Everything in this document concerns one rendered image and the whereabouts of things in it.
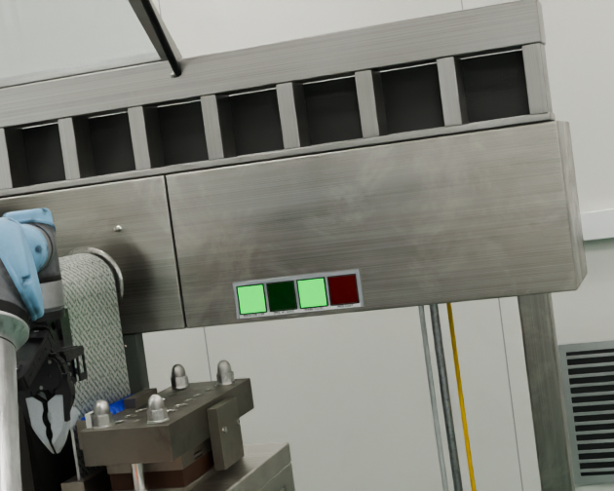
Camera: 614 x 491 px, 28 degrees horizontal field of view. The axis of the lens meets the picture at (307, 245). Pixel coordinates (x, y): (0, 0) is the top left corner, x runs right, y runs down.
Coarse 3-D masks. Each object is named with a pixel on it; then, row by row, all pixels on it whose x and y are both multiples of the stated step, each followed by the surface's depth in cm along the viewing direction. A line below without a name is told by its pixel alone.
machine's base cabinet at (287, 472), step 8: (288, 464) 234; (280, 472) 229; (288, 472) 233; (272, 480) 224; (280, 480) 228; (288, 480) 233; (264, 488) 220; (272, 488) 224; (280, 488) 228; (288, 488) 233
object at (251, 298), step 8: (240, 288) 231; (248, 288) 230; (256, 288) 230; (240, 296) 231; (248, 296) 230; (256, 296) 230; (240, 304) 231; (248, 304) 230; (256, 304) 230; (264, 304) 229; (248, 312) 231
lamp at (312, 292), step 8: (312, 280) 226; (320, 280) 226; (304, 288) 227; (312, 288) 226; (320, 288) 226; (304, 296) 227; (312, 296) 227; (320, 296) 226; (304, 304) 227; (312, 304) 227; (320, 304) 226
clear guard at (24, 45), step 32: (0, 0) 228; (32, 0) 227; (64, 0) 226; (96, 0) 225; (0, 32) 234; (32, 32) 234; (64, 32) 233; (96, 32) 232; (128, 32) 231; (0, 64) 242; (32, 64) 241; (64, 64) 240; (96, 64) 239
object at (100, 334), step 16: (80, 320) 215; (96, 320) 221; (112, 320) 227; (80, 336) 214; (96, 336) 220; (112, 336) 226; (96, 352) 219; (112, 352) 225; (80, 368) 213; (96, 368) 219; (112, 368) 224; (80, 384) 212; (96, 384) 218; (112, 384) 224; (128, 384) 230; (80, 400) 212; (96, 400) 217; (112, 400) 223; (80, 416) 211
